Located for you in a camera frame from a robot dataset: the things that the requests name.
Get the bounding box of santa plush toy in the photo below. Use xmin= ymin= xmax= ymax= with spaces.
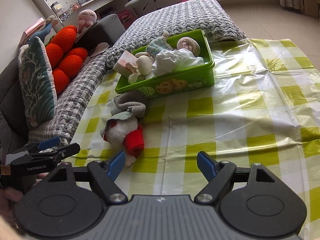
xmin=100 ymin=112 xmax=145 ymax=167

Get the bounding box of rabbit doll blue dress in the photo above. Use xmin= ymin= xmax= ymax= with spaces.
xmin=125 ymin=31 xmax=173 ymax=84

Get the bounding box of green tree pattern pillow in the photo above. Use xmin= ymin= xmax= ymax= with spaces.
xmin=18 ymin=37 xmax=57 ymax=129

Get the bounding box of green checkered tablecloth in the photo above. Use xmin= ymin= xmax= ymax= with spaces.
xmin=63 ymin=38 xmax=320 ymax=240

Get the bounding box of orange bobble cushion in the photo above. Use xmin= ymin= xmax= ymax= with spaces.
xmin=46 ymin=25 xmax=88 ymax=95

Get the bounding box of white pink sponge block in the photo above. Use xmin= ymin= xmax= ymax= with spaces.
xmin=113 ymin=50 xmax=137 ymax=78

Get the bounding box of green cookie tin box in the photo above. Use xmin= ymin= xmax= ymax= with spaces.
xmin=115 ymin=29 xmax=214 ymax=99

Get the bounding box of white scalloped paper card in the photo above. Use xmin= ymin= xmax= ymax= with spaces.
xmin=89 ymin=42 xmax=110 ymax=57

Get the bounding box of white cloth in box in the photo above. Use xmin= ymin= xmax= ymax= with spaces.
xmin=151 ymin=48 xmax=205 ymax=76

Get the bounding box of pink octopus plush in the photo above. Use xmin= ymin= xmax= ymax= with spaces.
xmin=78 ymin=9 xmax=97 ymax=34

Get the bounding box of grey quilted sofa cover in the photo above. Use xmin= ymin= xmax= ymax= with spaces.
xmin=28 ymin=0 xmax=246 ymax=145

